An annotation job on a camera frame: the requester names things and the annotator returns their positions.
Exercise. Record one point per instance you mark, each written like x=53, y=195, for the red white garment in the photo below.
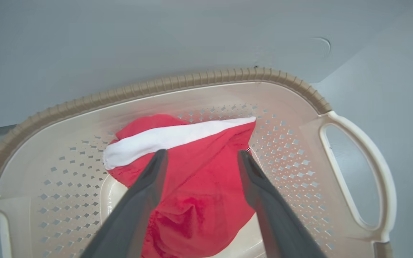
x=199, y=172

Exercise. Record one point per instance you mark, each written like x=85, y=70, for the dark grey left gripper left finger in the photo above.
x=134, y=211

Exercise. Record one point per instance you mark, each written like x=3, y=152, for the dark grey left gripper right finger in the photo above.
x=274, y=215

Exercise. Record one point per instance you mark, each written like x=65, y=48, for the cream perforated laundry basket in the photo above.
x=292, y=172

